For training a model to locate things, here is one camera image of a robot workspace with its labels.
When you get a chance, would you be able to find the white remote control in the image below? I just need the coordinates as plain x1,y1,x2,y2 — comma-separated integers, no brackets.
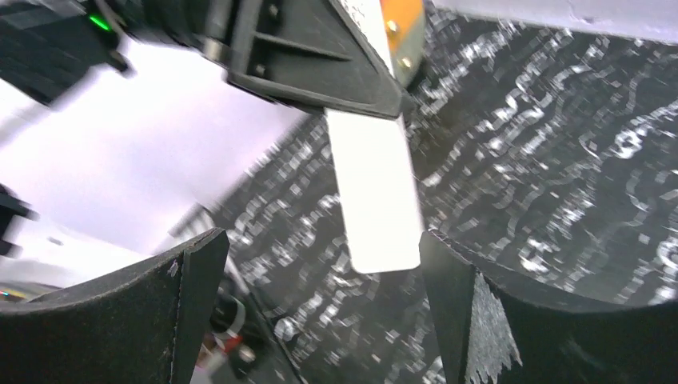
324,0,426,275

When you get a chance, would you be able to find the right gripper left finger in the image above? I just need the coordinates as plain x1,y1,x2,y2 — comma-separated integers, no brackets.
1,228,229,384

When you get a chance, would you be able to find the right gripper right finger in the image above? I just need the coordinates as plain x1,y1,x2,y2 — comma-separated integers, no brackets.
419,231,677,383

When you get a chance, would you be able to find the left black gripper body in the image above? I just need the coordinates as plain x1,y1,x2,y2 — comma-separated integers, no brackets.
201,0,406,120

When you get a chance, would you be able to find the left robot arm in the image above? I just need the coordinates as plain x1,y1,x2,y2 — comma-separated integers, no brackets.
1,1,403,118

